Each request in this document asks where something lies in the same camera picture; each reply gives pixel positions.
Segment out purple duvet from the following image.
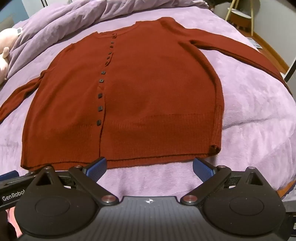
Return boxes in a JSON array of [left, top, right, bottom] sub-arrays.
[[9, 0, 208, 78]]

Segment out black furniture leg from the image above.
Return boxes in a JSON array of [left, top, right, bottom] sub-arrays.
[[284, 59, 296, 83]]

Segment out purple bed sheet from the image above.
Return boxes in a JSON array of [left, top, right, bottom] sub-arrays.
[[0, 5, 296, 202]]

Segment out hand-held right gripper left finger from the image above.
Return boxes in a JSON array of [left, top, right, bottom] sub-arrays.
[[27, 157, 119, 207]]

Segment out red knit cardigan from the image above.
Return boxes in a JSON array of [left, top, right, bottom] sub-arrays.
[[0, 17, 293, 170]]

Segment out pink plush toy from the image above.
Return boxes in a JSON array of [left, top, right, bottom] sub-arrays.
[[0, 28, 23, 87]]

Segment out papers on floor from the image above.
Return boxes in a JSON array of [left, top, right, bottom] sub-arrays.
[[245, 37, 263, 49]]

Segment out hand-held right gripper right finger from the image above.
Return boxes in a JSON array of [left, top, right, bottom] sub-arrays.
[[180, 158, 270, 206]]

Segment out round side table yellow legs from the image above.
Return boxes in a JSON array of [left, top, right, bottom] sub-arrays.
[[225, 0, 256, 36]]

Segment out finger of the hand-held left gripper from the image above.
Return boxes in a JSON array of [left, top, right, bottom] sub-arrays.
[[0, 170, 38, 186]]

